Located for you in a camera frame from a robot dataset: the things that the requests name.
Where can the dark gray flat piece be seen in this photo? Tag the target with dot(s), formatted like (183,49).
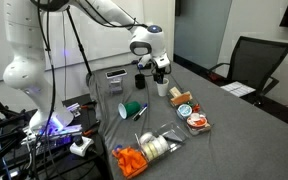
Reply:
(175,136)

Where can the blue tape roll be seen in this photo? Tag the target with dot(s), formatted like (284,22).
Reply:
(184,111)

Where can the white paper cup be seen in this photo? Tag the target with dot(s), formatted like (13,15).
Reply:
(163,89)

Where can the orange cloth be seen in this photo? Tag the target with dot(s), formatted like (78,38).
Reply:
(130,161)

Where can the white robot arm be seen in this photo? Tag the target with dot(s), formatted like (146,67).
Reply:
(27,73)

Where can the white tape roll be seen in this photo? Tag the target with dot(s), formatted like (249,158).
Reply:
(163,143)
(146,137)

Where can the black mug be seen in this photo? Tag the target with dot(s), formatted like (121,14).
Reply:
(139,81)

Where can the black robot stand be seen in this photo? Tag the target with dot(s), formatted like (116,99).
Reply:
(84,166)

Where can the orange tape roll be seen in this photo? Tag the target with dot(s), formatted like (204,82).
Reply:
(196,120)

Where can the clear plastic box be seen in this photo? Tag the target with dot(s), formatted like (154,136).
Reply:
(116,86)

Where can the white marker with black cap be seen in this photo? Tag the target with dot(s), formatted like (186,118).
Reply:
(140,112)

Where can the black tripod pole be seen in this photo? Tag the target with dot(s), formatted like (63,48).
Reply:
(80,46)

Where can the yellowish tape roll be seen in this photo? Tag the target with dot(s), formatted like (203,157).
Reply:
(149,151)

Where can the light wooden block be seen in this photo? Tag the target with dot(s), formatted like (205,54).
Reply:
(174,91)

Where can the small red item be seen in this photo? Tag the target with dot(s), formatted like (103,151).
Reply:
(196,108)

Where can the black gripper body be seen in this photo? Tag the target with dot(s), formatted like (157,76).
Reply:
(160,70)

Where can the green plastic cup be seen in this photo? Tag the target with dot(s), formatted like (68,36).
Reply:
(130,109)

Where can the small blue object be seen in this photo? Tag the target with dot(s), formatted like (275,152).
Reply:
(118,146)

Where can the black mesh office chair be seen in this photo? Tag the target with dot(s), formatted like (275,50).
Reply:
(257,56)

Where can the clear plastic tray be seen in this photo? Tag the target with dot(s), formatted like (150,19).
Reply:
(204,128)

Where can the red floor object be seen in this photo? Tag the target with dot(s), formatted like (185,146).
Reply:
(214,77)

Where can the clear bag of white rolls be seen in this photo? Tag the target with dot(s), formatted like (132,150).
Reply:
(177,131)

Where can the white emergency stop box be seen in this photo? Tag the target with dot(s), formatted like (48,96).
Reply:
(81,146)

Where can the blue marker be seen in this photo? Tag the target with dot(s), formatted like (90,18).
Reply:
(161,81)

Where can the white printed paper sheet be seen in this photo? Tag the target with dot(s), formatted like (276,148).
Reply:
(238,89)

